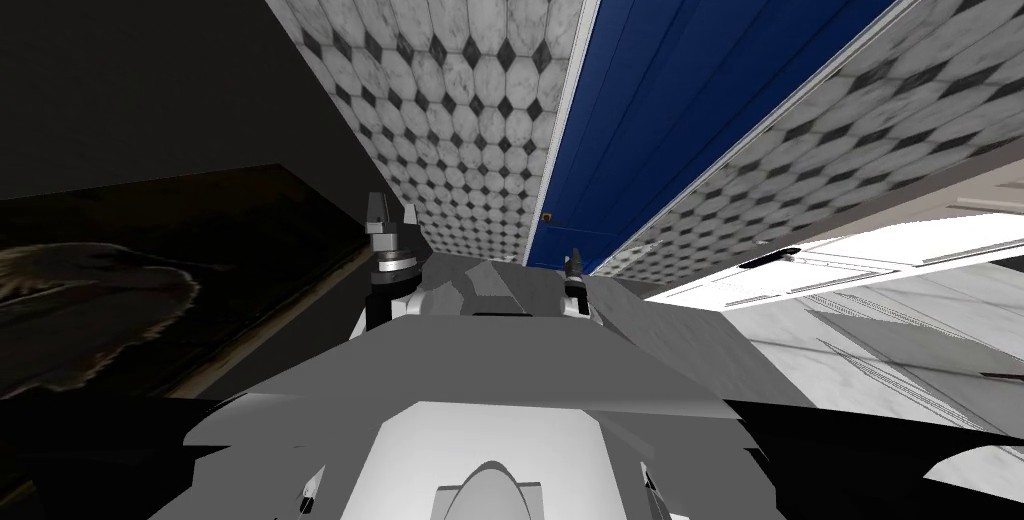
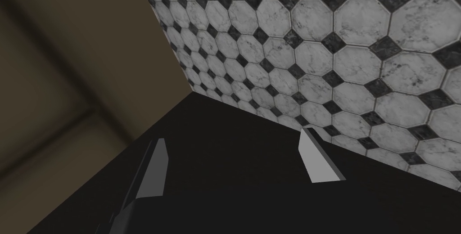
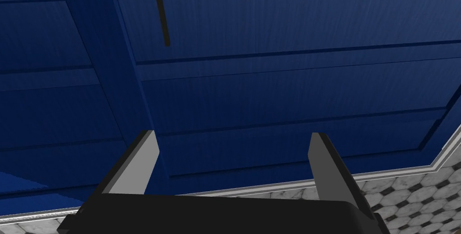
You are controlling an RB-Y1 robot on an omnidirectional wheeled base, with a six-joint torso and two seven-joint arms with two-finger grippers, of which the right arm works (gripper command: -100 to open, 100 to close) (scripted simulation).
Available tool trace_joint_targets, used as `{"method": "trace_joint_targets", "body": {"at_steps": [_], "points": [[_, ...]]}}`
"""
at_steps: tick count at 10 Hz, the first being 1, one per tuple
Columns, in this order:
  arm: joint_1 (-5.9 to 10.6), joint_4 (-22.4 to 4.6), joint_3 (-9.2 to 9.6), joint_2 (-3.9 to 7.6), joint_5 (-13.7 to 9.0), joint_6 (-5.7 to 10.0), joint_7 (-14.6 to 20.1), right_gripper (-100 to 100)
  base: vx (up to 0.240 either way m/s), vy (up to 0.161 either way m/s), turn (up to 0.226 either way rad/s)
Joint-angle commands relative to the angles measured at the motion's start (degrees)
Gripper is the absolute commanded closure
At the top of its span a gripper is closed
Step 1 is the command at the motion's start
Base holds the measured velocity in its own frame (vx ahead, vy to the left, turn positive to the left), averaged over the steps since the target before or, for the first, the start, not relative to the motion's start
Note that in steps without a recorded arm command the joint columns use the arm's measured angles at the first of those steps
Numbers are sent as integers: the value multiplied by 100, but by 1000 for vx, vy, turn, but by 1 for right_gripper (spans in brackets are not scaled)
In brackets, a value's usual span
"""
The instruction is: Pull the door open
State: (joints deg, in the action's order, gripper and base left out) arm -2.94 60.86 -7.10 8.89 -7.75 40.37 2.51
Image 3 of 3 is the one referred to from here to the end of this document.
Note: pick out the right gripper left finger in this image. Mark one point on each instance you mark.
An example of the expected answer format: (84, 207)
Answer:
(138, 169)

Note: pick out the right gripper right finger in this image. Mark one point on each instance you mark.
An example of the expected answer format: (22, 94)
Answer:
(328, 176)

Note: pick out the blue panelled door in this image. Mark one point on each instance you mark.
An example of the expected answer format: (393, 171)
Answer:
(252, 82)

